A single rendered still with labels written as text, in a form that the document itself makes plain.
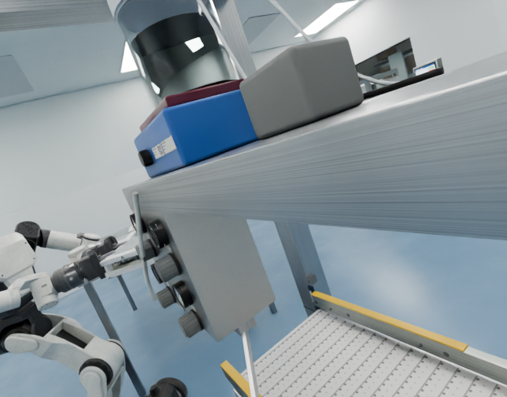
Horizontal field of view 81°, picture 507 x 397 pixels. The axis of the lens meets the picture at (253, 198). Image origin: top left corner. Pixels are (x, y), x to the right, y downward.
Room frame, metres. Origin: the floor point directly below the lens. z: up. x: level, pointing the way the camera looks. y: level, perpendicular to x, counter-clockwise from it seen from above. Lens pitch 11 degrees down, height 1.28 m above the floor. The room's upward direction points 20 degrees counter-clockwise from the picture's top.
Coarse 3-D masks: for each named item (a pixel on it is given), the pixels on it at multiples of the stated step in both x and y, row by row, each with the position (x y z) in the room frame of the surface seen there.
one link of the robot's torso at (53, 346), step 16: (64, 320) 1.29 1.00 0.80; (16, 336) 1.17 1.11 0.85; (32, 336) 1.17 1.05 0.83; (48, 336) 1.18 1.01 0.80; (64, 336) 1.25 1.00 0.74; (80, 336) 1.27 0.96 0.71; (96, 336) 1.27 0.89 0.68; (16, 352) 1.17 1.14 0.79; (32, 352) 1.17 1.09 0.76; (48, 352) 1.17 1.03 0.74; (64, 352) 1.18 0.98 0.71; (80, 352) 1.18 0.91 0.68; (96, 352) 1.19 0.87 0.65; (112, 352) 1.22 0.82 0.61; (80, 368) 1.16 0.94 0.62; (112, 368) 1.17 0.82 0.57
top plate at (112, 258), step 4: (124, 252) 1.09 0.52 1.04; (128, 252) 1.06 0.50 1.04; (132, 252) 1.06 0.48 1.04; (136, 252) 1.06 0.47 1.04; (108, 256) 1.12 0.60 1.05; (112, 256) 1.10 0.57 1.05; (116, 256) 1.07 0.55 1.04; (120, 256) 1.06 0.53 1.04; (124, 256) 1.06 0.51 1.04; (128, 256) 1.06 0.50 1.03; (132, 256) 1.06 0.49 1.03; (104, 260) 1.08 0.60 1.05; (108, 260) 1.07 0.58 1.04; (112, 260) 1.07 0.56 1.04; (116, 260) 1.07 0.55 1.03; (120, 260) 1.06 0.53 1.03; (100, 264) 1.07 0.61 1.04; (104, 264) 1.07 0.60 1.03; (108, 264) 1.07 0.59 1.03
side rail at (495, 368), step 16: (320, 304) 0.66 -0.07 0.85; (336, 304) 0.61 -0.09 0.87; (352, 320) 0.58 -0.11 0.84; (368, 320) 0.54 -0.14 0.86; (400, 336) 0.48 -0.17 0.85; (416, 336) 0.45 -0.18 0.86; (432, 352) 0.43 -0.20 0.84; (448, 352) 0.41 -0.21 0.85; (464, 352) 0.38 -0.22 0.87; (480, 352) 0.38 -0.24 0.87; (480, 368) 0.37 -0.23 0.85; (496, 368) 0.35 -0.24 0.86
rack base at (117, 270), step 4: (136, 260) 1.10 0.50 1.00; (140, 260) 1.08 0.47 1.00; (148, 260) 1.05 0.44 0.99; (152, 260) 1.05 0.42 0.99; (116, 264) 1.15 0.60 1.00; (124, 264) 1.10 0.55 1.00; (128, 264) 1.08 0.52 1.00; (132, 264) 1.06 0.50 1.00; (136, 264) 1.06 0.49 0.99; (140, 264) 1.06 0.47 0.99; (148, 264) 1.05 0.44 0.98; (116, 268) 1.09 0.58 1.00; (120, 268) 1.07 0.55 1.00; (124, 268) 1.07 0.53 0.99; (128, 268) 1.06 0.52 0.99; (132, 268) 1.06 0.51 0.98; (136, 268) 1.06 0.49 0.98; (108, 272) 1.07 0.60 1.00; (112, 272) 1.07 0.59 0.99; (116, 272) 1.07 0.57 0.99; (120, 272) 1.07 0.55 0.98; (124, 272) 1.07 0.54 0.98; (108, 276) 1.07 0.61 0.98; (112, 276) 1.07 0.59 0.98
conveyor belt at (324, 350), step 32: (320, 320) 0.62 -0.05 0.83; (288, 352) 0.56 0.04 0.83; (320, 352) 0.53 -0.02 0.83; (352, 352) 0.50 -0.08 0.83; (384, 352) 0.47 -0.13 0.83; (416, 352) 0.45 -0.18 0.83; (288, 384) 0.48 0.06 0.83; (320, 384) 0.46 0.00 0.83; (352, 384) 0.43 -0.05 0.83; (384, 384) 0.41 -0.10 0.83; (416, 384) 0.39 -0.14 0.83; (448, 384) 0.38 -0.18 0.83; (480, 384) 0.36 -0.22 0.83
